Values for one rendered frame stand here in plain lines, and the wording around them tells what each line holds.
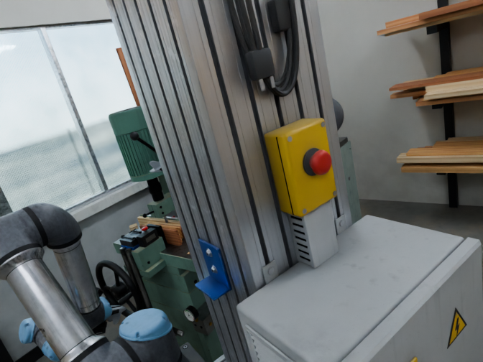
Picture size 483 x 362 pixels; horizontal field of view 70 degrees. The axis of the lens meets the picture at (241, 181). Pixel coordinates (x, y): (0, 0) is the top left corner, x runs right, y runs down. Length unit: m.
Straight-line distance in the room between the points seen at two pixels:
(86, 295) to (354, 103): 2.83
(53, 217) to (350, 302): 0.78
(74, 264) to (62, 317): 0.24
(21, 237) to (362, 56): 2.93
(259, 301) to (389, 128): 2.95
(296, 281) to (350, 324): 0.12
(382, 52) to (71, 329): 2.97
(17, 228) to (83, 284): 0.29
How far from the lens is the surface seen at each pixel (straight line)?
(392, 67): 3.29
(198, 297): 1.63
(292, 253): 0.61
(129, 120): 1.53
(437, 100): 2.73
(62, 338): 0.94
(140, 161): 1.55
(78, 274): 1.17
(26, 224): 1.03
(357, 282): 0.56
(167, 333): 0.94
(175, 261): 1.52
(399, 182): 3.56
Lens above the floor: 1.57
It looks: 18 degrees down
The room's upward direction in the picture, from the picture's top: 15 degrees counter-clockwise
